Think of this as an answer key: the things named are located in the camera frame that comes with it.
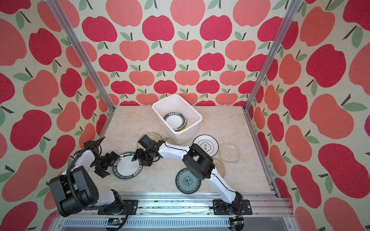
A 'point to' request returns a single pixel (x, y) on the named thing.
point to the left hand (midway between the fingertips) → (117, 164)
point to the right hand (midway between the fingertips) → (136, 161)
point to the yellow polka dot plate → (183, 128)
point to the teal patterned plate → (186, 183)
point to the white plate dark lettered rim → (124, 168)
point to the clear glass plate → (229, 152)
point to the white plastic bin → (177, 103)
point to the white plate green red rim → (176, 120)
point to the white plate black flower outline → (208, 143)
